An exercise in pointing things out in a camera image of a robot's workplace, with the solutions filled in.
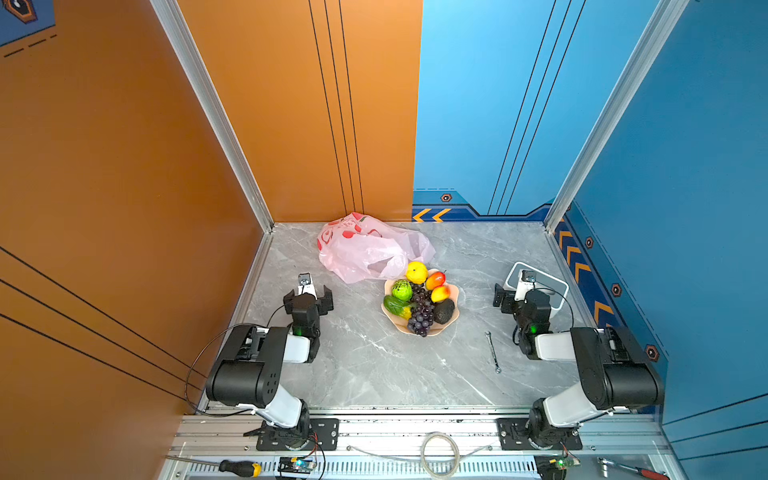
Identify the purple grape bunch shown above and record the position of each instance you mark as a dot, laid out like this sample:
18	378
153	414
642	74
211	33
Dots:
421	308

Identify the white grey tissue box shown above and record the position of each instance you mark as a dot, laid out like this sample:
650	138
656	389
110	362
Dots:
556	288

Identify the green apple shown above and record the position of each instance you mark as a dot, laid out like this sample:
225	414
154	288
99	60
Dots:
402	290

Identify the yellow red mango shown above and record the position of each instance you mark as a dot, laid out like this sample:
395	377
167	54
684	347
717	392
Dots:
440	294

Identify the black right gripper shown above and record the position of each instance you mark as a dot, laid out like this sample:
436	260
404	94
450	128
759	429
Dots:
500	297

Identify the left green circuit board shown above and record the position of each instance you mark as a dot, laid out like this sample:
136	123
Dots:
296	467

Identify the red yellow apple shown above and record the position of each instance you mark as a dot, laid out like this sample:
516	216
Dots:
435	280

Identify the dark avocado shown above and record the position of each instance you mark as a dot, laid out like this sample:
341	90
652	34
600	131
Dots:
443	311

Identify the yellow orange fruit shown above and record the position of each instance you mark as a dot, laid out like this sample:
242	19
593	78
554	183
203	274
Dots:
417	273

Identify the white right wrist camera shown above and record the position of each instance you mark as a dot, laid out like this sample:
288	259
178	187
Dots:
526	283

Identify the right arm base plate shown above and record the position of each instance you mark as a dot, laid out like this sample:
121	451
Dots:
513	435

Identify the left aluminium corner post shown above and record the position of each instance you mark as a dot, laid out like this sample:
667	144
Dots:
177	31

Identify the right green circuit board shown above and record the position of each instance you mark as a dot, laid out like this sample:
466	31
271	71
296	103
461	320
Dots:
565	462

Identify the red handled tool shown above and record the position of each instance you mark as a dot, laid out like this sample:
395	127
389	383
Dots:
605	465

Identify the aluminium front rail frame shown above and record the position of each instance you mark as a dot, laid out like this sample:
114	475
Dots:
422	443

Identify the yellow black screwdriver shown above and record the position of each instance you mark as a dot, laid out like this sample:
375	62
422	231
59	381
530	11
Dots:
243	469

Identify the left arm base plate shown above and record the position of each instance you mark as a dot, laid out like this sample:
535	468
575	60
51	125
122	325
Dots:
322	432

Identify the right aluminium corner post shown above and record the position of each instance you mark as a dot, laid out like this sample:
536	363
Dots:
653	38

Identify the silver wrench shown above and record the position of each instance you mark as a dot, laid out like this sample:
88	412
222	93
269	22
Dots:
493	354

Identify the green circuit board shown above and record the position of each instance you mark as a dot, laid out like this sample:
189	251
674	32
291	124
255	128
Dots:
565	462
296	467

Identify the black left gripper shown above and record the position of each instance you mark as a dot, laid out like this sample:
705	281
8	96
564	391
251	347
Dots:
325	299

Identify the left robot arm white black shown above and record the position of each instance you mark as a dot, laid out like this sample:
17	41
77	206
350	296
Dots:
247	372

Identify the pink printed plastic bag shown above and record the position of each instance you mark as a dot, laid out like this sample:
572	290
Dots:
361	247

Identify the pink fruit plate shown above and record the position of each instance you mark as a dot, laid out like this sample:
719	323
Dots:
401	323

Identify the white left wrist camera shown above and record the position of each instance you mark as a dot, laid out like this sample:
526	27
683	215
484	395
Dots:
306	285

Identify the aluminium corner post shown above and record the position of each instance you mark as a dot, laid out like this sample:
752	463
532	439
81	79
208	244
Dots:
653	38
177	31

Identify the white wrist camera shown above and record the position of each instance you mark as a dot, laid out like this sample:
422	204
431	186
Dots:
306	285
526	283

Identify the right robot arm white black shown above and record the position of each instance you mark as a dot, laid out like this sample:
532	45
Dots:
614	374

